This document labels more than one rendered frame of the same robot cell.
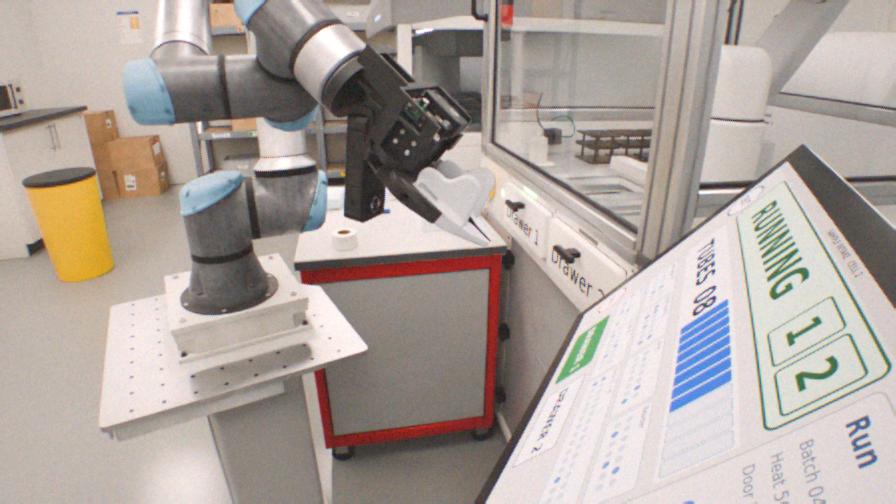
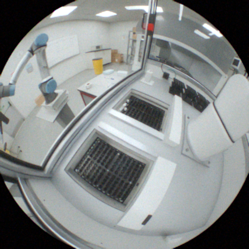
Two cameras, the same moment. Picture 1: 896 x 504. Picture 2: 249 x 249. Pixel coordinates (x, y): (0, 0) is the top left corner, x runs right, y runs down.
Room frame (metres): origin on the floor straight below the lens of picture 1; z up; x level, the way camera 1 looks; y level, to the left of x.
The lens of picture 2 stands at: (0.94, -0.48, 1.20)
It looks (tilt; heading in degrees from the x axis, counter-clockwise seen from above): 58 degrees down; 36
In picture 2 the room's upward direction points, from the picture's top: 6 degrees clockwise
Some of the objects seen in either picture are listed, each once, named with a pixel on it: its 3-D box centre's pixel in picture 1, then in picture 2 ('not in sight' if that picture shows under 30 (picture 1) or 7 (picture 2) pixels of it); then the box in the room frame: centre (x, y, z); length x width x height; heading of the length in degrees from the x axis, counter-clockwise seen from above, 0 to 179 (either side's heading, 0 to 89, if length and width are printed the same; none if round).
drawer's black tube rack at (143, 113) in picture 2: not in sight; (142, 115); (1.22, -0.39, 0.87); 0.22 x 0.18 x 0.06; 102
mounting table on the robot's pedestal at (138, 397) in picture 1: (230, 349); not in sight; (0.83, 0.45, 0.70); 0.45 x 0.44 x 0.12; 121
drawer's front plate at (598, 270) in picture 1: (580, 267); not in sight; (0.87, -0.26, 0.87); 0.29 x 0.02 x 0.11; 12
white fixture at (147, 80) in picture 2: not in sight; (148, 76); (1.45, -0.27, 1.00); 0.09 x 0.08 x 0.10; 102
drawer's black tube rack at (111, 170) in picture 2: not in sight; (108, 170); (0.91, -0.46, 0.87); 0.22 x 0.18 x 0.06; 102
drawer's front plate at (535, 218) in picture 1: (525, 216); not in sight; (1.18, -0.20, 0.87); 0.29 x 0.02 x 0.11; 12
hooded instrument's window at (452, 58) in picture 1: (479, 76); not in sight; (2.92, -0.18, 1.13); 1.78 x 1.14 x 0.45; 12
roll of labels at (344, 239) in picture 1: (344, 238); not in sight; (1.26, 0.29, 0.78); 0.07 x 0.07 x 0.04
